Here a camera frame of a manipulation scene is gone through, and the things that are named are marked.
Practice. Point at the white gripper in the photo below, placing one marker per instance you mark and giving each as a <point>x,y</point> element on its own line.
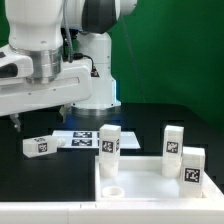
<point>72,84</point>

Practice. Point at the white square table top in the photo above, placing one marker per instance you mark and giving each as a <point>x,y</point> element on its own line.
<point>139,178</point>

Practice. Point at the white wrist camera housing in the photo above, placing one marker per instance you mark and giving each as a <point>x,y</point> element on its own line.
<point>14,68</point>

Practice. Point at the white sheet with tags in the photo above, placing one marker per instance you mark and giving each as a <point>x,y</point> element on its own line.
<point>90,139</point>

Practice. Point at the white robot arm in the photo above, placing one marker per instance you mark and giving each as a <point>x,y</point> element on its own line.
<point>59,54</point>

